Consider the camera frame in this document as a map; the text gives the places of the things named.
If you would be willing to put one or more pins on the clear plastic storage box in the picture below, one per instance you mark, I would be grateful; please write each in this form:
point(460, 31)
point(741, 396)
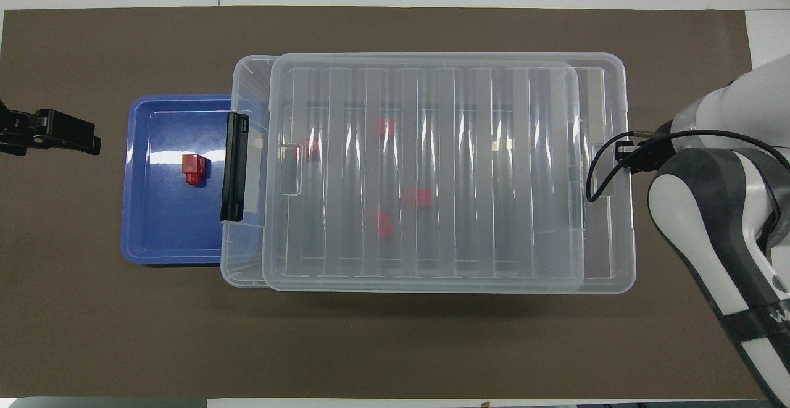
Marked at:
point(247, 253)

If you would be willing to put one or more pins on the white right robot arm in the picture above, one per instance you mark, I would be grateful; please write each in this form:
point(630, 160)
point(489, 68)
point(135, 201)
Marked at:
point(710, 223)

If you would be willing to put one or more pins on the red block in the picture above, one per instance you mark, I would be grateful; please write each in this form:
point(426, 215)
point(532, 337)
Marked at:
point(307, 149)
point(384, 127)
point(193, 167)
point(423, 197)
point(382, 224)

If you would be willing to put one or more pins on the clear ribbed plastic lid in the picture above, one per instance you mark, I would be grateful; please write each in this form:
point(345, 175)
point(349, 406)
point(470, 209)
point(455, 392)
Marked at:
point(481, 179)

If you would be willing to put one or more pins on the brown table mat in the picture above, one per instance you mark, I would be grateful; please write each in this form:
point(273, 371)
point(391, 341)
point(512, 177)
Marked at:
point(370, 346)

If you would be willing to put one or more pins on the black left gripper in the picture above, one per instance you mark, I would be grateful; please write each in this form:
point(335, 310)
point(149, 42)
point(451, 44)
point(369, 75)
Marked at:
point(18, 127)

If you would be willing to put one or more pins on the blue plastic tray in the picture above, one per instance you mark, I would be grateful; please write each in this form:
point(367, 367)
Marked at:
point(166, 223)

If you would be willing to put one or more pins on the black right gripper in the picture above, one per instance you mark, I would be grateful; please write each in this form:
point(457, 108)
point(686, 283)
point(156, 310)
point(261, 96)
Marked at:
point(657, 149)

